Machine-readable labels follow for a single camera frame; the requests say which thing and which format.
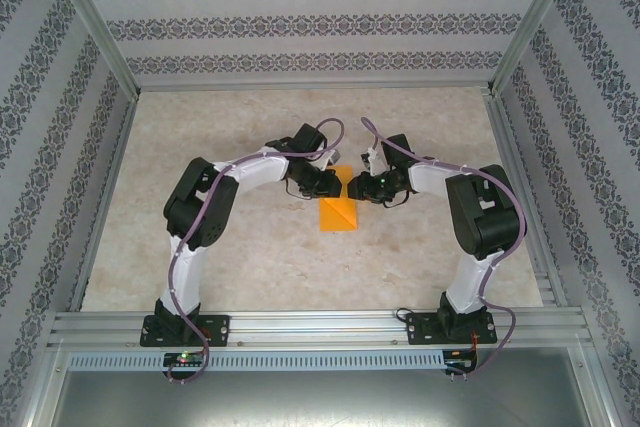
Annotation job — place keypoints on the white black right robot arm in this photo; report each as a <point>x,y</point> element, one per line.
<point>480,227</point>

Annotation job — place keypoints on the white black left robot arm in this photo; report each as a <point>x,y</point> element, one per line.
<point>192,277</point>

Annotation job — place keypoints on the grey metal sheet panel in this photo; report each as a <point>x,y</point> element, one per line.
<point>320,402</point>

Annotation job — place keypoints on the aluminium side rail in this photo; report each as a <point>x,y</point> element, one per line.
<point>106,197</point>
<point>506,147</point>

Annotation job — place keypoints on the aluminium mounting rail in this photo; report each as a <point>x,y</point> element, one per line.
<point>320,327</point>

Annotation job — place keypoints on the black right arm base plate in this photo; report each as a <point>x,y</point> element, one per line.
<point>417,329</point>

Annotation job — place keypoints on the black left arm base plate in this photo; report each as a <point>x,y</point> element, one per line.
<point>217,329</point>

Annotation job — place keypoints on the aluminium frame post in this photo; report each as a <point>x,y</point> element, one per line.
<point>42,387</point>
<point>536,12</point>
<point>89,12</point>
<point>607,387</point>

